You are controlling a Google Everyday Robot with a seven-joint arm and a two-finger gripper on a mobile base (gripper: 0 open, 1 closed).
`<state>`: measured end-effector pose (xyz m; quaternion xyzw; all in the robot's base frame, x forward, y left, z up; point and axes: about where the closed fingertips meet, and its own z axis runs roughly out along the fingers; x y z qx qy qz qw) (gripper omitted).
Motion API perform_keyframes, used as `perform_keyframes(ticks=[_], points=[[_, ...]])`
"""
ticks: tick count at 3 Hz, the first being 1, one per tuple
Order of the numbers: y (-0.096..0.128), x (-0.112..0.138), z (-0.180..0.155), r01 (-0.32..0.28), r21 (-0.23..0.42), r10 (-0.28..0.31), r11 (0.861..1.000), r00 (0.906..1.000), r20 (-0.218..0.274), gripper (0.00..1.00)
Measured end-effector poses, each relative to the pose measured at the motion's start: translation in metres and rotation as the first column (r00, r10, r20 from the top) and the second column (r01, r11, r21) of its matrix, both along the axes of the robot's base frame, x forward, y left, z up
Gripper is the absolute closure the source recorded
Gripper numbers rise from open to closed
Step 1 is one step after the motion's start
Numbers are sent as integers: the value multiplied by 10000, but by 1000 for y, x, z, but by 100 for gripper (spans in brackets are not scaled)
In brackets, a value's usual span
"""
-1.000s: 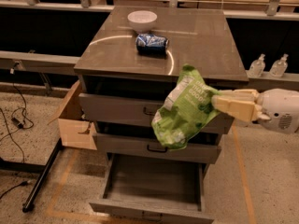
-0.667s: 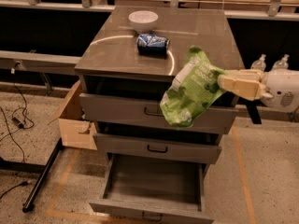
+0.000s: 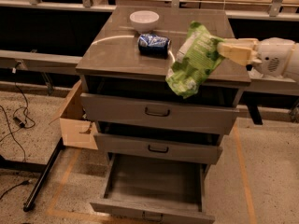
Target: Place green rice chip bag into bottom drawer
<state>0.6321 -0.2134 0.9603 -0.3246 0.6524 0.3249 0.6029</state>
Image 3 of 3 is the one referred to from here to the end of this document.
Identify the grey drawer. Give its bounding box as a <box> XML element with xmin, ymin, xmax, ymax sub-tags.
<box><xmin>92</xmin><ymin>154</ymin><xmax>215</xmax><ymax>224</ymax></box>
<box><xmin>94</xmin><ymin>133</ymin><xmax>222</xmax><ymax>164</ymax></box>
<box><xmin>80</xmin><ymin>93</ymin><xmax>238</xmax><ymax>134</ymax></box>

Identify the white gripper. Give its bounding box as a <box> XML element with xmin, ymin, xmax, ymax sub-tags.
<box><xmin>217</xmin><ymin>37</ymin><xmax>295</xmax><ymax>77</ymax></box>

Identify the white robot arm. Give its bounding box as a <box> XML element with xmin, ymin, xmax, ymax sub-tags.
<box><xmin>217</xmin><ymin>37</ymin><xmax>299</xmax><ymax>82</ymax></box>

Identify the green rice chip bag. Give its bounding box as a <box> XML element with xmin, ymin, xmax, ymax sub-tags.
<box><xmin>165</xmin><ymin>21</ymin><xmax>224</xmax><ymax>99</ymax></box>

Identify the black power adapter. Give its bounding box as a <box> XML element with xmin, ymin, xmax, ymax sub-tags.
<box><xmin>13</xmin><ymin>117</ymin><xmax>25</xmax><ymax>128</ymax></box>

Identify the grey drawer cabinet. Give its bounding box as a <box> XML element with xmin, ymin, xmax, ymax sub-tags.
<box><xmin>75</xmin><ymin>6</ymin><xmax>251</xmax><ymax>179</ymax></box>

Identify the cardboard box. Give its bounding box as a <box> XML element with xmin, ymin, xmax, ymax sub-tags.
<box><xmin>50</xmin><ymin>81</ymin><xmax>97</xmax><ymax>150</ymax></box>

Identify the bottom grey drawer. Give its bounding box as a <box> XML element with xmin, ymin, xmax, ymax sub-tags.
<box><xmin>92</xmin><ymin>154</ymin><xmax>215</xmax><ymax>224</ymax></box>

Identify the white bowl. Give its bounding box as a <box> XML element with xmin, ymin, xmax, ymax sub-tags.
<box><xmin>130</xmin><ymin>10</ymin><xmax>160</xmax><ymax>34</ymax></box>

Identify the black floor cable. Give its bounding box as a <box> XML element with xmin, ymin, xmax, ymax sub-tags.
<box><xmin>0</xmin><ymin>61</ymin><xmax>36</xmax><ymax>201</ymax></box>

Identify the black metal floor stand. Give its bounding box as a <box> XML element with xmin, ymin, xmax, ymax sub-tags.
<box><xmin>0</xmin><ymin>138</ymin><xmax>64</xmax><ymax>212</ymax></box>

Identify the middle grey drawer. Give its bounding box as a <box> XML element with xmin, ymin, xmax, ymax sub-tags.
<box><xmin>94</xmin><ymin>133</ymin><xmax>222</xmax><ymax>164</ymax></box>

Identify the blue soda can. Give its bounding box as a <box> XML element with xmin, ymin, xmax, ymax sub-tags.
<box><xmin>137</xmin><ymin>34</ymin><xmax>171</xmax><ymax>56</ymax></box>

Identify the top grey drawer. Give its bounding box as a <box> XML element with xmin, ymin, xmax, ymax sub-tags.
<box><xmin>80</xmin><ymin>93</ymin><xmax>238</xmax><ymax>134</ymax></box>

